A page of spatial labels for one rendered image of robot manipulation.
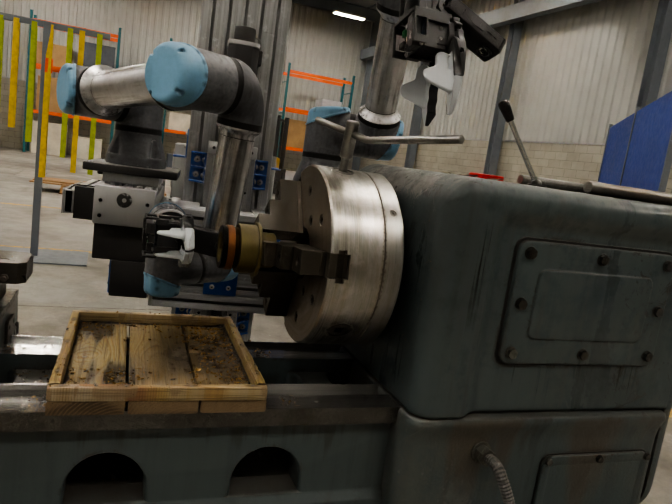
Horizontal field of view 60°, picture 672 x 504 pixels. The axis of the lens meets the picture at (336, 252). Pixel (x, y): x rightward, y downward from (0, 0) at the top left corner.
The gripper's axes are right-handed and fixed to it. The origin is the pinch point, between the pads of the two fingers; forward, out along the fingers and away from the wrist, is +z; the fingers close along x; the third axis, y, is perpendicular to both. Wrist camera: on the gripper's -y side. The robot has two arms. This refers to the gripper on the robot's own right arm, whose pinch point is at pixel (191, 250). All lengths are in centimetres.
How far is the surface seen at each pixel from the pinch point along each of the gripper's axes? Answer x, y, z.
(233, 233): 3.2, -6.5, -0.7
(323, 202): 10.5, -19.3, 5.2
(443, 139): 22.4, -30.2, 21.1
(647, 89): 246, -969, -861
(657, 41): 341, -969, -863
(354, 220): 8.7, -23.1, 10.2
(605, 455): -29, -77, 18
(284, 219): 5.9, -15.9, -4.7
